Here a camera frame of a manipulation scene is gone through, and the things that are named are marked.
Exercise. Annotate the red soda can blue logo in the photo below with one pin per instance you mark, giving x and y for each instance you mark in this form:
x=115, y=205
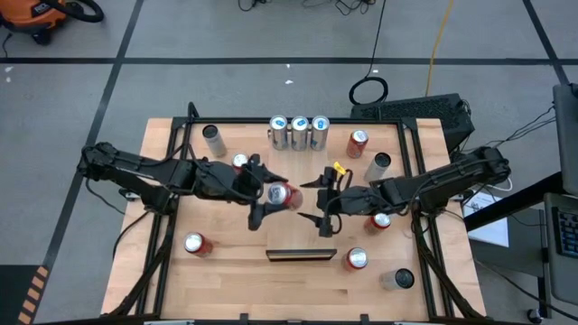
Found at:
x=357, y=144
x=380, y=221
x=357, y=258
x=289, y=196

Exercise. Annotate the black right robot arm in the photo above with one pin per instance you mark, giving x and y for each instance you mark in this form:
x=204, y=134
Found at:
x=451, y=173

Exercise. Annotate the black side desk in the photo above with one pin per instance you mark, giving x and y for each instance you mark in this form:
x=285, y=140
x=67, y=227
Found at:
x=510, y=203

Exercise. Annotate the orange shop vacuum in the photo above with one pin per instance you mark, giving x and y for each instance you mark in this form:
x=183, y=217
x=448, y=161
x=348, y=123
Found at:
x=31, y=15

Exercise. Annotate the black aluminium rig frame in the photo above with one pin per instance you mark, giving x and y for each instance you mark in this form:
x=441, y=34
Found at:
x=226, y=120

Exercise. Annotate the white paper sheet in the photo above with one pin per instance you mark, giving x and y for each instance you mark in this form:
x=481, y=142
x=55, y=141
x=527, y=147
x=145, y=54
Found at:
x=490, y=228

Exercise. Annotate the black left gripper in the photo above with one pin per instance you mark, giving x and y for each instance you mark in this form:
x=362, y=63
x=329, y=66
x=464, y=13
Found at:
x=221, y=180

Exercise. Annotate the grey laptop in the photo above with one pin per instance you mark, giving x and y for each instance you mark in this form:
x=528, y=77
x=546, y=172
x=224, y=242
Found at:
x=564, y=271

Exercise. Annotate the red Coca-Cola can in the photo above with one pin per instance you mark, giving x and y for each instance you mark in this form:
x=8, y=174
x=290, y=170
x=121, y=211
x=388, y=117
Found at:
x=239, y=160
x=196, y=244

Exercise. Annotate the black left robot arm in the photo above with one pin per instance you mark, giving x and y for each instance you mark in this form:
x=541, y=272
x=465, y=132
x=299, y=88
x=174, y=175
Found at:
x=135, y=169

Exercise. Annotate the slim white beverage can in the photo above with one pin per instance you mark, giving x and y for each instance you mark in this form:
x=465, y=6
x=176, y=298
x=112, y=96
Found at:
x=397, y=280
x=216, y=144
x=377, y=169

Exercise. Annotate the slim silver blue energy can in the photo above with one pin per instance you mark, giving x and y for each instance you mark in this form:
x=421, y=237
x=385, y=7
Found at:
x=319, y=135
x=299, y=135
x=278, y=135

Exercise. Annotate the wooden shelf black metal frame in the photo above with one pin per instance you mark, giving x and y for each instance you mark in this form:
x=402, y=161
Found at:
x=300, y=225

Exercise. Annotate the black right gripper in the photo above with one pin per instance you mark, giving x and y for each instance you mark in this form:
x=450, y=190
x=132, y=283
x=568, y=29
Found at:
x=357, y=201

